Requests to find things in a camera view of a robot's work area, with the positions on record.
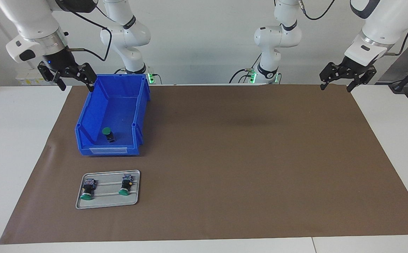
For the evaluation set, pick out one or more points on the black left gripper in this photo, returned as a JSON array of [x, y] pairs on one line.
[[353, 67]]

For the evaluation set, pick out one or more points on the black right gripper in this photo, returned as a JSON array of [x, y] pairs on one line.
[[58, 60]]

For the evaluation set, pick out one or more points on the green push button switch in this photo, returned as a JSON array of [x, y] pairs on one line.
[[106, 131], [86, 194], [124, 189]]

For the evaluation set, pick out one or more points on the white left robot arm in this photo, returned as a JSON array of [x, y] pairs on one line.
[[390, 21]]

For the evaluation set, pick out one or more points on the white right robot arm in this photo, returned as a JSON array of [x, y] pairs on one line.
[[35, 21]]

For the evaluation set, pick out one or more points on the blue plastic storage bin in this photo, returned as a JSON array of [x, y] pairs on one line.
[[123, 112]]

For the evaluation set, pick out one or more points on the green lit base connector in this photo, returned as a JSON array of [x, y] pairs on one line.
[[252, 76], [151, 77]]

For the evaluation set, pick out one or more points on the grey metal tray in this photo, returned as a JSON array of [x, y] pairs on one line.
[[109, 202]]

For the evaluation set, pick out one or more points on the brown table mat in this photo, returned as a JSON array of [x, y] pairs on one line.
[[225, 175]]

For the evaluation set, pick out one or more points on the white wall socket box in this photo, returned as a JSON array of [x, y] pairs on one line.
[[28, 81]]

